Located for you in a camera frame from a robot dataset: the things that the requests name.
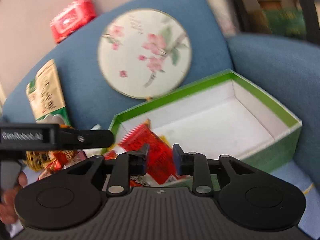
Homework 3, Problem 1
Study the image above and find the round floral fan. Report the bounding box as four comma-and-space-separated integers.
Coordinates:
97, 8, 192, 99

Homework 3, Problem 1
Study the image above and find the large beige grain pouch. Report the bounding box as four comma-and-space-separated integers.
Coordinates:
25, 59, 71, 127

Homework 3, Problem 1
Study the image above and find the dark shelving unit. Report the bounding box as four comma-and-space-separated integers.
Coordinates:
232, 0, 319, 44

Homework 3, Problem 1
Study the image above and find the light blue sofa blanket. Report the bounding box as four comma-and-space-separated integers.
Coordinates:
15, 157, 307, 239

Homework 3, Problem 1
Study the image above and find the orange red snack packet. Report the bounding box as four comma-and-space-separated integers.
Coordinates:
37, 150, 87, 180

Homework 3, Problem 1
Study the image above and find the red tissue pack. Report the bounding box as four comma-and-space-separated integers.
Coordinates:
50, 0, 97, 44

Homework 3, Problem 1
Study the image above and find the person's left hand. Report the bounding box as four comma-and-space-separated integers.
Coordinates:
1, 172, 28, 224

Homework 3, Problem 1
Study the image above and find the blue fabric sofa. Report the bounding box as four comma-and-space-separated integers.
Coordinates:
2, 0, 319, 186

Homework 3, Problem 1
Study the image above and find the green cardboard box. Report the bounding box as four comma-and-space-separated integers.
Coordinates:
110, 70, 302, 172

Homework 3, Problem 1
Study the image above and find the gold wire basket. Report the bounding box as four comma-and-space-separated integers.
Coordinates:
24, 150, 75, 172

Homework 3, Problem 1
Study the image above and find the red cracker snack packet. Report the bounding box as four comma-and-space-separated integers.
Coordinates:
117, 119, 190, 187

